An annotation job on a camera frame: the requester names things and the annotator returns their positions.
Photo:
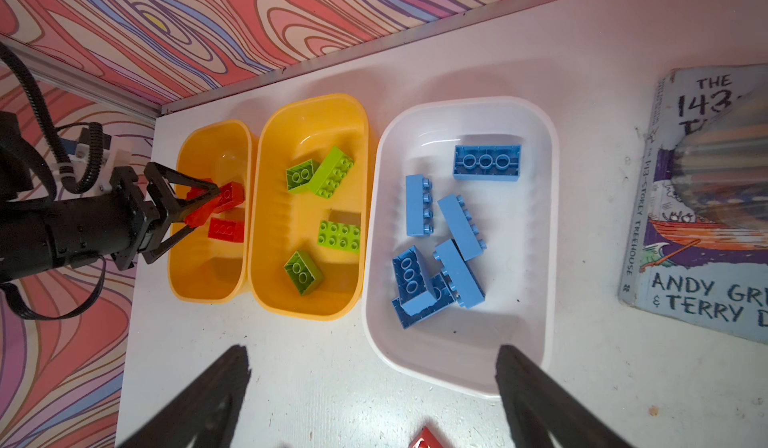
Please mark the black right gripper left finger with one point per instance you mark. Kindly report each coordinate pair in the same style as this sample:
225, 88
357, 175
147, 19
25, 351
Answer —
206, 412

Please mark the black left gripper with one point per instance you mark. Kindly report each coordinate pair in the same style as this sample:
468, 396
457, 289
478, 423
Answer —
77, 231

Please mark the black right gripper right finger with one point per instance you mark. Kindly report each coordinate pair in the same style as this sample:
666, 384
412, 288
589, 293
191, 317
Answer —
540, 412

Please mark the red lego brick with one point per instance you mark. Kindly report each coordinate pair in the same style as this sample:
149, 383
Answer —
226, 230
425, 439
231, 196

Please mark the blue lego brick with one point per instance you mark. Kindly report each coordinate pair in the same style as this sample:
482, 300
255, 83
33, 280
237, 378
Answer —
487, 162
459, 221
419, 212
419, 295
460, 277

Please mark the small green lego brick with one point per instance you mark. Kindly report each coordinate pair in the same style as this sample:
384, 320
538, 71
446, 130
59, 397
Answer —
298, 177
303, 272

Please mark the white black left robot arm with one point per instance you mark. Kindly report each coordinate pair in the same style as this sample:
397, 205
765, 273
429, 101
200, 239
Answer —
28, 182

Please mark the left yellow plastic bin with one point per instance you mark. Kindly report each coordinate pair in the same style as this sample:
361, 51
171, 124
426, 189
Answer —
204, 269

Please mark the yellow plastic bin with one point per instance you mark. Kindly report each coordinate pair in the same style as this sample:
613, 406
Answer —
283, 222
204, 269

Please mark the right yellow plastic bin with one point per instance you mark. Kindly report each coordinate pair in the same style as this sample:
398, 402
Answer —
283, 222

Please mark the white plastic bin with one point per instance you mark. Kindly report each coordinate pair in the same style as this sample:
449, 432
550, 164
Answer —
457, 348

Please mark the Andy Griffiths paperback book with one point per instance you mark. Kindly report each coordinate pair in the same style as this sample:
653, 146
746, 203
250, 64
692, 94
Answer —
677, 264

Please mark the clear cup of pencils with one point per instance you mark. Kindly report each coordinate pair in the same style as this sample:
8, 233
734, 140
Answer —
720, 172

